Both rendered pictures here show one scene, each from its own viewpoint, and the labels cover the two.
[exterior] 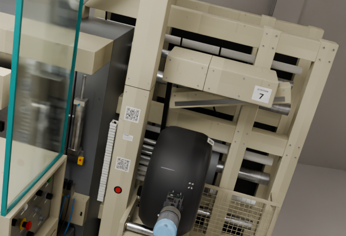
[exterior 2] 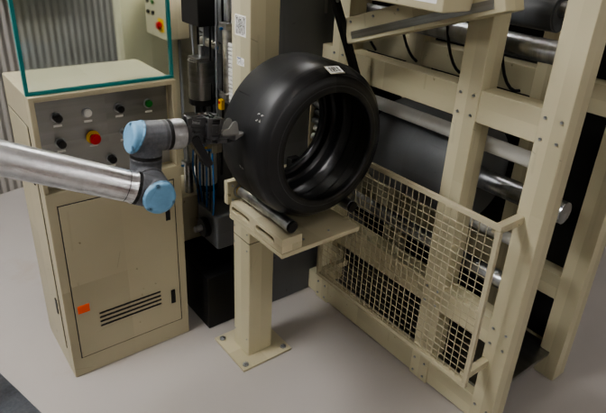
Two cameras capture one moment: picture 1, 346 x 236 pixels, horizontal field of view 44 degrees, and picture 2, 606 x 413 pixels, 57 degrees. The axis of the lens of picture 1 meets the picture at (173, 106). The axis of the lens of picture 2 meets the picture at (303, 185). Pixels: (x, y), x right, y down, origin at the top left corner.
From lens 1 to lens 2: 1.71 m
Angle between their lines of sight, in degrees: 43
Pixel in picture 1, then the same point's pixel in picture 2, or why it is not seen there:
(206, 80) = not seen: outside the picture
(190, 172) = (264, 99)
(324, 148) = not seen: outside the picture
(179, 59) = not seen: outside the picture
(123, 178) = not seen: hidden behind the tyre
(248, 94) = not seen: outside the picture
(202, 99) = (381, 22)
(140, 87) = not seen: outside the picture
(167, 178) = (239, 106)
